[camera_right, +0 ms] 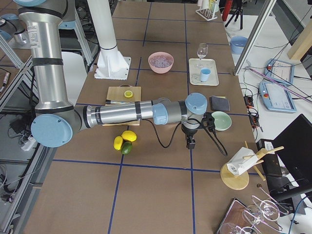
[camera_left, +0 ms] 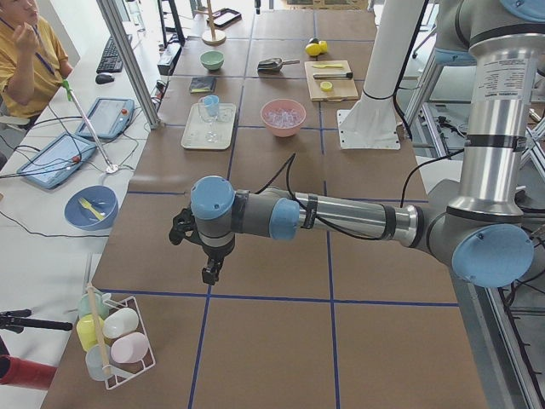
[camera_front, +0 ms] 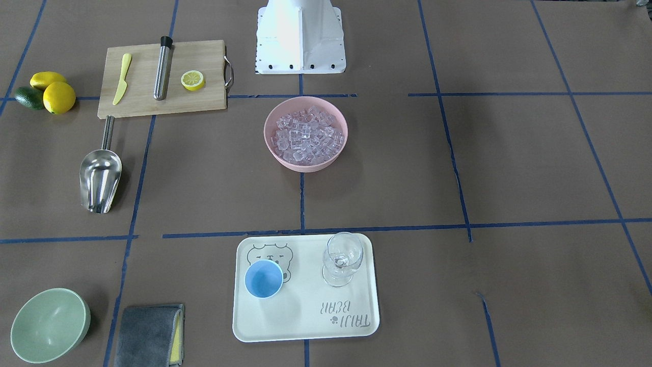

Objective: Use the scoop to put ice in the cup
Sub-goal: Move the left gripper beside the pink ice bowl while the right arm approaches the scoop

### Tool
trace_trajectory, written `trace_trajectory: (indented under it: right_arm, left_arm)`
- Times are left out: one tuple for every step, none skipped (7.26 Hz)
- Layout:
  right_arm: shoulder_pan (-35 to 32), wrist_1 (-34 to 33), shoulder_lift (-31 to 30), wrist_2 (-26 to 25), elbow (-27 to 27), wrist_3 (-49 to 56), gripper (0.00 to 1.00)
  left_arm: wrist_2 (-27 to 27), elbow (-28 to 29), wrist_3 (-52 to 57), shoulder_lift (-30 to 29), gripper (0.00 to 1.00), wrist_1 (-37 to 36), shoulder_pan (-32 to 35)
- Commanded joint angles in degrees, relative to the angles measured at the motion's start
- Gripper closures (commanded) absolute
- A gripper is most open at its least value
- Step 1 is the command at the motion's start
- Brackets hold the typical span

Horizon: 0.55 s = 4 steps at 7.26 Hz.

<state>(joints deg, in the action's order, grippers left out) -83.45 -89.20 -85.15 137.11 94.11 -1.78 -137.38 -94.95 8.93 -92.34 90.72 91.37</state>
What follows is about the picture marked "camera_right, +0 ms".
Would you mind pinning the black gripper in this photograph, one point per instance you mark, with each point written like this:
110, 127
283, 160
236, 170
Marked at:
189, 133

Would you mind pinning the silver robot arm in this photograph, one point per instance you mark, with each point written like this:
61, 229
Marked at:
57, 119

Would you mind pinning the grey folded cloth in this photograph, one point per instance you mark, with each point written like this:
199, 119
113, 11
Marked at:
219, 103

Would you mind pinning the teach pendant near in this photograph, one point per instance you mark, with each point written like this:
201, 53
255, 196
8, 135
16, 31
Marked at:
275, 98

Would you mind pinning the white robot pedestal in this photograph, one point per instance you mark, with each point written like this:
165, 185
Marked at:
111, 64

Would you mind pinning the black monitor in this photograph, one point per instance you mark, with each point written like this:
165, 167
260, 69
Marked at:
296, 139

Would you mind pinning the cream serving tray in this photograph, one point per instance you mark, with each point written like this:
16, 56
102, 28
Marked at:
195, 73

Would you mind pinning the yellow lemon upper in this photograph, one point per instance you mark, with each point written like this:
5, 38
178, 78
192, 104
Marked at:
129, 136

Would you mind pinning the blue bowl on desk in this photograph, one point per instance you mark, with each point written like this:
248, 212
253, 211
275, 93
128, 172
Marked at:
237, 44

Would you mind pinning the white cup rack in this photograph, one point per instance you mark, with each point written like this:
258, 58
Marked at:
208, 9

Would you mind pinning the small blue cup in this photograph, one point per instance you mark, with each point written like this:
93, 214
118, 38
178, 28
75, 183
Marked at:
204, 74

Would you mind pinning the pink bowl of ice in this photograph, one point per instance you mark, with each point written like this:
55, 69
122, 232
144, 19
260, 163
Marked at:
161, 62

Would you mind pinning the wooden cutting board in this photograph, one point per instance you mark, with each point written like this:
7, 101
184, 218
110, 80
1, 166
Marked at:
122, 94

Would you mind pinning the aluminium frame post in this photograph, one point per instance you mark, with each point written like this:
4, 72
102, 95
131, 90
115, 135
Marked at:
259, 23

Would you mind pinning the yellow lemon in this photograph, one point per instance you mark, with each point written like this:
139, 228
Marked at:
118, 142
129, 136

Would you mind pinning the clear wine glass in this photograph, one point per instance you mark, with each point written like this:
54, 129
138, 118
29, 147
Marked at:
201, 53

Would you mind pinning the green empty bowl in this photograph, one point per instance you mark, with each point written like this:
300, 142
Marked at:
222, 120

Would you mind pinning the green lime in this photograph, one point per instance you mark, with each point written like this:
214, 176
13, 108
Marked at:
126, 147

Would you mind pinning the yellow lemon lower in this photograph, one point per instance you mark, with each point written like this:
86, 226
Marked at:
118, 142

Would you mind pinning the teach pendant far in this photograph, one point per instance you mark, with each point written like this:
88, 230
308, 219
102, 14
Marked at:
280, 71

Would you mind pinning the teach pendant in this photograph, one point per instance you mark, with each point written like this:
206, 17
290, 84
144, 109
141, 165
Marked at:
280, 71
275, 98

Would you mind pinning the half lemon slice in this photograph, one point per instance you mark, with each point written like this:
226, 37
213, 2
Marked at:
128, 94

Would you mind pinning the red fire extinguisher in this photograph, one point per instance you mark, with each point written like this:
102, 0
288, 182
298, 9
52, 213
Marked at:
226, 10

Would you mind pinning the white chair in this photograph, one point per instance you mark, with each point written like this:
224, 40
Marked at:
74, 68

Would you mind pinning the hanging wine glass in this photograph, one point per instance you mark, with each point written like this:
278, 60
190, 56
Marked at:
264, 212

